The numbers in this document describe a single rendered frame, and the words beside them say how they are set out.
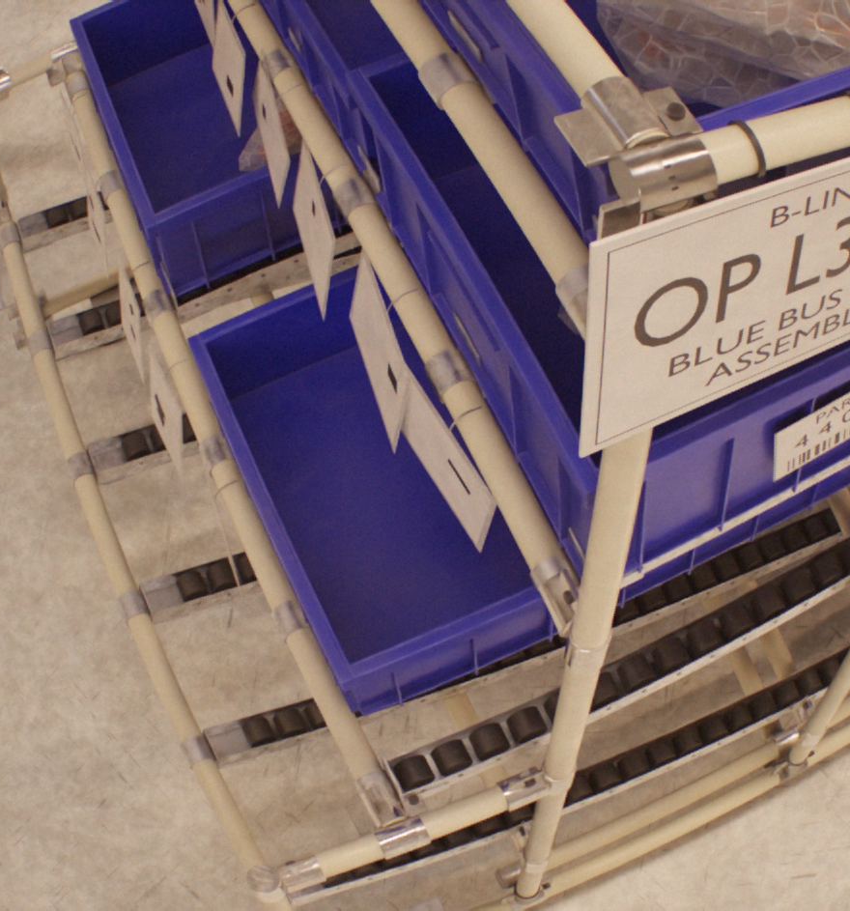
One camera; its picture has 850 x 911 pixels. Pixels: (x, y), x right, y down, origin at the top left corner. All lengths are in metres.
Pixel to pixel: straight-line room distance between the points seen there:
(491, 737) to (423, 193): 0.57
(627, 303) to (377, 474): 0.89
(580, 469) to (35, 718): 1.44
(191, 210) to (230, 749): 0.60
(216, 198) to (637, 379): 0.86
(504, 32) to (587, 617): 0.50
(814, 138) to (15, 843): 1.83
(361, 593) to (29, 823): 0.90
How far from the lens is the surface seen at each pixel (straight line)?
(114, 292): 2.67
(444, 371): 1.47
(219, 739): 2.02
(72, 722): 2.51
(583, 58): 0.90
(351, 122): 1.55
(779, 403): 1.24
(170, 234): 1.82
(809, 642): 2.56
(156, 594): 2.09
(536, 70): 0.95
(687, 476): 1.29
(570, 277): 1.05
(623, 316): 0.93
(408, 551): 1.75
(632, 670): 1.71
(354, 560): 1.75
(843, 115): 0.91
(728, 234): 0.91
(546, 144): 1.07
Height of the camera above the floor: 2.33
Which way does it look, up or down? 63 degrees down
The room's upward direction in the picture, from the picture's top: 1 degrees counter-clockwise
